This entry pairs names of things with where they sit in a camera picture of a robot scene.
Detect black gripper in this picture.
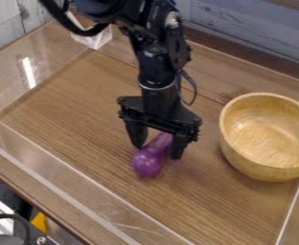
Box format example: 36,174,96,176
117,83,202,160

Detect purple toy eggplant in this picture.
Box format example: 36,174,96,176
132,132,172,177

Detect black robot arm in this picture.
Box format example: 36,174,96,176
40,0,202,159

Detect brown wooden bowl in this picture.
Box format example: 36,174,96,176
219,93,299,182

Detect clear acrylic tray walls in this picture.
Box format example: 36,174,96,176
0,22,299,245

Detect yellow black device corner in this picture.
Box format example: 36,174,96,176
30,212,63,245

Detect black cable bottom left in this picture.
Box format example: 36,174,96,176
0,213,32,245

